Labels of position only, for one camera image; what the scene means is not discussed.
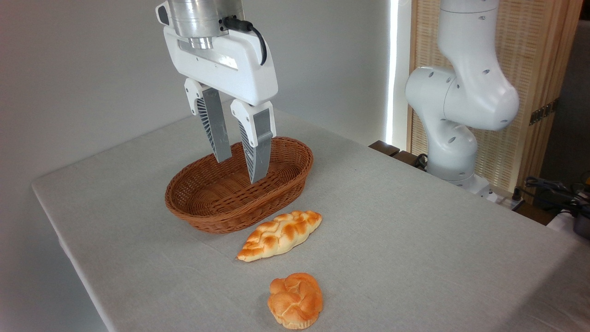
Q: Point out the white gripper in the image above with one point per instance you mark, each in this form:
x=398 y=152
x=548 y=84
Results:
x=239 y=69

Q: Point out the grey tablecloth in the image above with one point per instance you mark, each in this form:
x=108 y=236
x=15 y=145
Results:
x=415 y=253

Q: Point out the brown wicker oval basket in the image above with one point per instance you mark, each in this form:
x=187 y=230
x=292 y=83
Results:
x=207 y=216

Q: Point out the black screen hinge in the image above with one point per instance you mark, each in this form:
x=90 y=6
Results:
x=543 y=112

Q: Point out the round knotted bread roll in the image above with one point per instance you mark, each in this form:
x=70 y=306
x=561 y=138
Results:
x=295 y=299

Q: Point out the long braided bread loaf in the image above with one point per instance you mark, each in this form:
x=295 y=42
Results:
x=279 y=235

